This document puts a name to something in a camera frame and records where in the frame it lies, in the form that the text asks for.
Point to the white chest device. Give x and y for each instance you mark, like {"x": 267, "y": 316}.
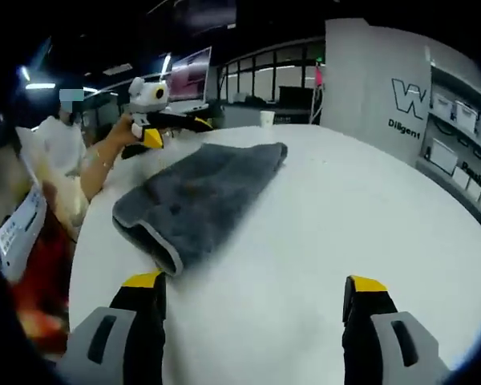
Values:
{"x": 22, "y": 228}

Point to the person's left hand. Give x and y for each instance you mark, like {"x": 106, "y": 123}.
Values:
{"x": 129, "y": 130}

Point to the black monitor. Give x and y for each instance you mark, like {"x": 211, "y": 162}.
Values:
{"x": 294, "y": 95}

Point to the small white storage box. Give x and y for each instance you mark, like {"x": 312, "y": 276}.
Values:
{"x": 477, "y": 188}

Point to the grey metal shelving rack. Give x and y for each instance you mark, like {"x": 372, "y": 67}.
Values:
{"x": 427, "y": 72}

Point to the dark grey towel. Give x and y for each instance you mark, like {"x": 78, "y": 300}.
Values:
{"x": 208, "y": 188}

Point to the low white storage box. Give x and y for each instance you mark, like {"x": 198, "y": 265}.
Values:
{"x": 462, "y": 177}

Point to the large white storage box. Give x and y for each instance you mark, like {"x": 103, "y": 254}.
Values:
{"x": 442, "y": 156}

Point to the pink tag on pole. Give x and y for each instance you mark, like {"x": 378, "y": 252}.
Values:
{"x": 319, "y": 76}

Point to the white paper cup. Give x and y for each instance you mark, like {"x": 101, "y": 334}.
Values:
{"x": 267, "y": 118}

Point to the large display screen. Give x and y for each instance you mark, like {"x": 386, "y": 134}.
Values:
{"x": 190, "y": 80}

